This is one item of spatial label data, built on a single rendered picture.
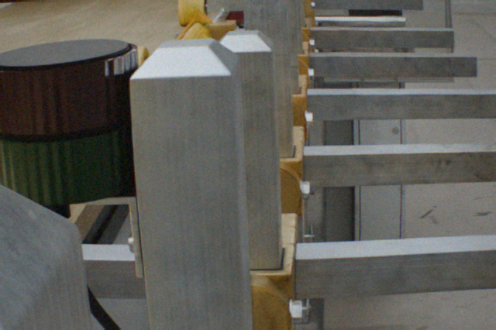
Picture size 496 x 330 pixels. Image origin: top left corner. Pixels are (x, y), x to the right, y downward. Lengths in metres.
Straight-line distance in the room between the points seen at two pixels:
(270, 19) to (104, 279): 0.27
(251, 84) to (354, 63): 0.81
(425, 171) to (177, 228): 0.58
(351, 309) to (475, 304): 0.38
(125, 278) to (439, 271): 0.21
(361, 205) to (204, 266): 2.69
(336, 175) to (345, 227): 2.29
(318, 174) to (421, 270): 0.26
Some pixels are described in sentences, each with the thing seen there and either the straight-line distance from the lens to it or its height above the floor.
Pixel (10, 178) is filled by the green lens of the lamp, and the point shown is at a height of 1.11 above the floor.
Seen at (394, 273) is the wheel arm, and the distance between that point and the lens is 0.68.
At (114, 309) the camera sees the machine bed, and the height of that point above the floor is 0.73.
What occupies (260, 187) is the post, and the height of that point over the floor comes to 1.02.
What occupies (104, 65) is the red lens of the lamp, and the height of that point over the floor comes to 1.14.
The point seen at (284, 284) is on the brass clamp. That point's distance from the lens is 0.62.
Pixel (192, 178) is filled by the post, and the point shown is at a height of 1.10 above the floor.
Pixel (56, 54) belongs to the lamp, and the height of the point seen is 1.15.
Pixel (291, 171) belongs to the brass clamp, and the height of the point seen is 0.96.
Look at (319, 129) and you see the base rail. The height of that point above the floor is 0.70.
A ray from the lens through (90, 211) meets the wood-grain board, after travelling 1.02.
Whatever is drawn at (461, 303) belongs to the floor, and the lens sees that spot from 2.96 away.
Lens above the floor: 1.20
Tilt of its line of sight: 16 degrees down
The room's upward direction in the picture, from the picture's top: 3 degrees counter-clockwise
